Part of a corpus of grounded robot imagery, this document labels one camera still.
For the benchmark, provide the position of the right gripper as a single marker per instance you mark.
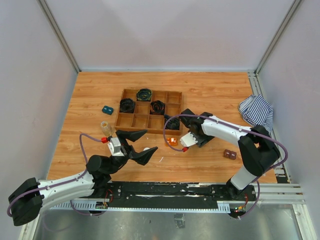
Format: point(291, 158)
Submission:
point(201, 141)

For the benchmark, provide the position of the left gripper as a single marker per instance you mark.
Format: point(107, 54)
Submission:
point(142, 157)

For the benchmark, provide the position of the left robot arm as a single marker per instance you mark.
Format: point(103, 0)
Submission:
point(34, 196)

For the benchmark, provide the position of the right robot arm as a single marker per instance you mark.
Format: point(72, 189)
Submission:
point(258, 152)

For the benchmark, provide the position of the orange pill box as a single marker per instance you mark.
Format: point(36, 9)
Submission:
point(171, 141)

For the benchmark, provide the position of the brown pill box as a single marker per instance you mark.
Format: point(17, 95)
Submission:
point(232, 155)

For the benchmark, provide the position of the wooden compartment tray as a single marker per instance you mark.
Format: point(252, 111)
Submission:
point(149, 109)

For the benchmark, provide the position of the teal bottle cap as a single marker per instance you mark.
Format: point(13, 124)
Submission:
point(107, 110)

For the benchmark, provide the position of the striped cloth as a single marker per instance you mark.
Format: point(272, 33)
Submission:
point(256, 110)

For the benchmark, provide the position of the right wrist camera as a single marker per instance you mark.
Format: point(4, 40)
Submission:
point(188, 140)

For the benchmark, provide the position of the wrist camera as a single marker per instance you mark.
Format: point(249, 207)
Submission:
point(115, 147)
point(188, 140)

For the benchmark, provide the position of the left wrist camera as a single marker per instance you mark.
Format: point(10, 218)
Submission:
point(115, 147)

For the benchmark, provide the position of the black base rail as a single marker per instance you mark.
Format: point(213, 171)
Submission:
point(169, 196)

